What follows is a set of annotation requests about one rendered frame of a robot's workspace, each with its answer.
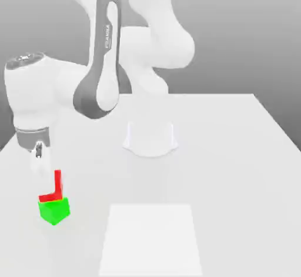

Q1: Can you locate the small green cube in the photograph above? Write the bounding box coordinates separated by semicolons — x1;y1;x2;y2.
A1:
38;196;71;226

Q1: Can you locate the small red cube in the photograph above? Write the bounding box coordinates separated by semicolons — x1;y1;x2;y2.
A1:
38;169;63;203

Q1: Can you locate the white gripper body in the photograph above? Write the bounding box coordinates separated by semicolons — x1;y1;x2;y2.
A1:
29;150;56;196

